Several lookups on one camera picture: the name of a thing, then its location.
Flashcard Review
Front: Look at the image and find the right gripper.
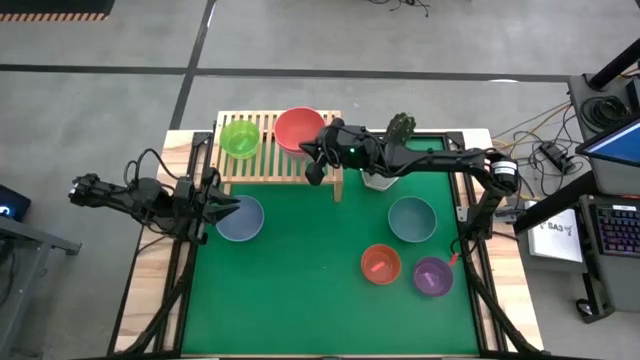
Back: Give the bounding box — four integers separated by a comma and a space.
298, 117, 374, 187

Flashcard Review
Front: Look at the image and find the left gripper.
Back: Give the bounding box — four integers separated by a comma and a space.
172, 167, 242, 246

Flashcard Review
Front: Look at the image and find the red bowl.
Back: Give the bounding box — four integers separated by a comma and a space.
273, 106, 327, 154

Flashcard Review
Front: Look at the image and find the green translucent bowl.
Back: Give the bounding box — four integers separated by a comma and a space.
219, 119, 262, 160

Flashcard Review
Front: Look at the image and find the teal bowl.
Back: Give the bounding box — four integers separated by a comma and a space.
387, 195, 438, 244

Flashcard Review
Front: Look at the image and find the orange translucent bowl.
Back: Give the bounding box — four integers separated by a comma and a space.
360, 243, 403, 286

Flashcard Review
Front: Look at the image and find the purple translucent bowl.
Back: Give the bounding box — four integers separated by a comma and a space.
412, 256, 455, 299

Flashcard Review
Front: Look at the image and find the wooden slatted shelf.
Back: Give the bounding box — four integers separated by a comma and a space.
207, 109, 345, 203

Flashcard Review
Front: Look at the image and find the blue-grey bowl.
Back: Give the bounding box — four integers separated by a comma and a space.
215, 194, 266, 243

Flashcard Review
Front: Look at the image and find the green cactus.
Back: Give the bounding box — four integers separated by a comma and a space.
383, 112, 417, 146

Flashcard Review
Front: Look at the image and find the green table mat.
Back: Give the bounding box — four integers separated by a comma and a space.
180, 137, 481, 356

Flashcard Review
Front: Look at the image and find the grey side table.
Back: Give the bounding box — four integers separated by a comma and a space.
0, 214, 83, 351

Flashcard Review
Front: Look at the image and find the black device with blue light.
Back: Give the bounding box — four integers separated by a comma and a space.
0, 183, 32, 222

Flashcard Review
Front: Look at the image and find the black power strip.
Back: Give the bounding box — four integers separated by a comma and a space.
538, 141, 570, 175

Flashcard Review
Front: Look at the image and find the black diagonal bar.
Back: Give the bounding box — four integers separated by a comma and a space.
513, 171, 597, 235

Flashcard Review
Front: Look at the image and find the white box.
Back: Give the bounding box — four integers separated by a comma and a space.
527, 212, 585, 264

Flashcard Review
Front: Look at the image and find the black hazard-striped floor mat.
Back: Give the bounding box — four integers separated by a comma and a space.
0, 0, 116, 23

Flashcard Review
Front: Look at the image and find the grey equipment cart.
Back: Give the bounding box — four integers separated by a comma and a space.
567, 73, 640, 314

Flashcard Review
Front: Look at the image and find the monitor with blue screen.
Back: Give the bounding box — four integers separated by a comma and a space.
574, 115, 640, 168

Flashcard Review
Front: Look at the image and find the backlit black keyboard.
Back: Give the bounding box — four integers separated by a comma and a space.
592, 202, 640, 257

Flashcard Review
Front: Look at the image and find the black aluminium frame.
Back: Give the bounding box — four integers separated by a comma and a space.
107, 130, 214, 357
444, 130, 544, 357

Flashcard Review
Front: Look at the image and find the black floor cable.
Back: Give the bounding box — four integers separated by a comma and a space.
367, 0, 431, 18

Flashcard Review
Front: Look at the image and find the yellow cable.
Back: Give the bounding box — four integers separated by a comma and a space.
492, 102, 571, 151

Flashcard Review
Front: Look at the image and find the coiled black cable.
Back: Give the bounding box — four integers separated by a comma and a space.
581, 94, 632, 130

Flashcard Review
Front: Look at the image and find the black post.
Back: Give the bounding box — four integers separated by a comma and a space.
588, 37, 640, 91

